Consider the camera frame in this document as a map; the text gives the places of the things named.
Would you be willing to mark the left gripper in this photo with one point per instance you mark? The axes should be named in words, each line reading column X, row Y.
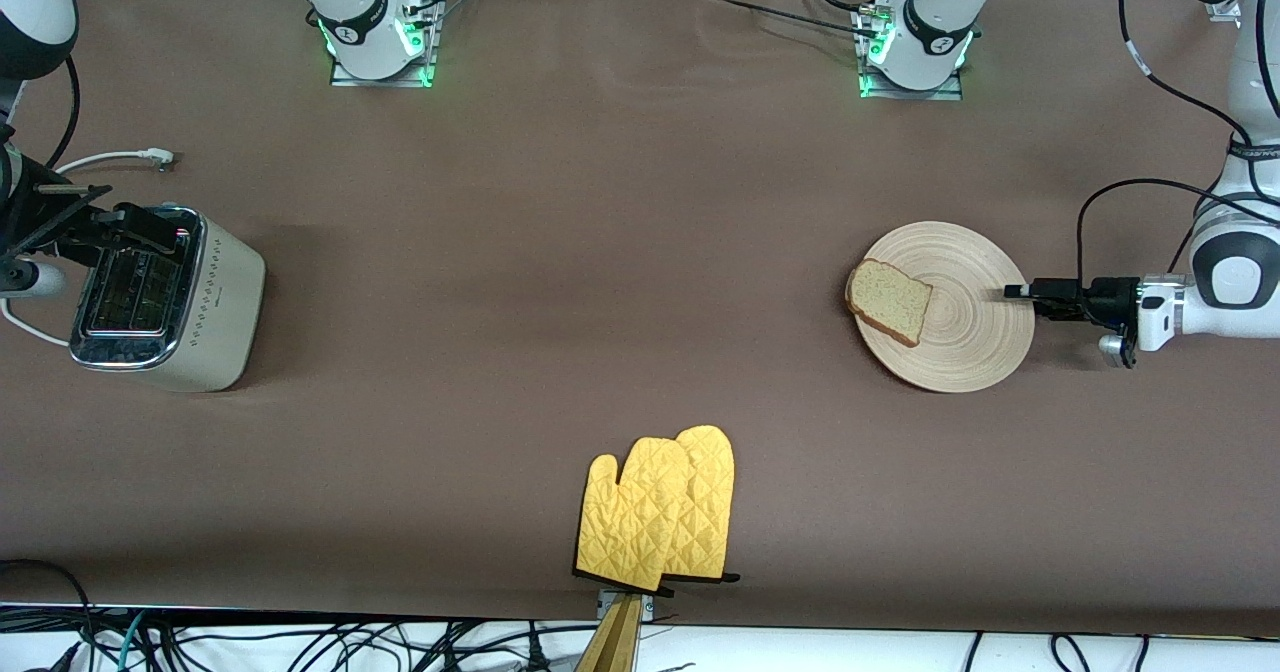
column 1108, row 300

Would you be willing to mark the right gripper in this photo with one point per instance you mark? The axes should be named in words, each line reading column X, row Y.
column 28, row 220

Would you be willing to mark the round wooden plate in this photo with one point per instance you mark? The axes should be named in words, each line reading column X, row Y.
column 975, row 342

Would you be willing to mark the brown bread slice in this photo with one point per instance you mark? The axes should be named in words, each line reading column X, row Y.
column 890, row 302

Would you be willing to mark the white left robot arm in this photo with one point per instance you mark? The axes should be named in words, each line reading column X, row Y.
column 1240, row 282

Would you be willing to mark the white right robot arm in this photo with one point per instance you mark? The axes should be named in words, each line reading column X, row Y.
column 350, row 12

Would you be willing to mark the white chrome two-slot toaster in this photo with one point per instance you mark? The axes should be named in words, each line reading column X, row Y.
column 225, row 302

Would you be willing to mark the brown table cover sheet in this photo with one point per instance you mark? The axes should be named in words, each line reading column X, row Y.
column 900, row 502

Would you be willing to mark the yellow quilted oven mitt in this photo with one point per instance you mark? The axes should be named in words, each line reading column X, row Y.
column 712, row 492
column 630, row 512

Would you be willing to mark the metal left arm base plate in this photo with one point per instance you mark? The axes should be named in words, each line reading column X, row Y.
column 910, row 95

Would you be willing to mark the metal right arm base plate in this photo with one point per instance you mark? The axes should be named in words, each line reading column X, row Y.
column 380, row 83

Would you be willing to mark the aluminium frame profile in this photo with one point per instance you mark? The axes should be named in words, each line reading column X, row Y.
column 1222, row 10

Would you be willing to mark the small metal clamp bracket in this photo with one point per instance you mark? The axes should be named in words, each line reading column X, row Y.
column 648, row 607

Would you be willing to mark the wooden post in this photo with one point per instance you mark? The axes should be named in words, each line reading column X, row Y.
column 612, row 642

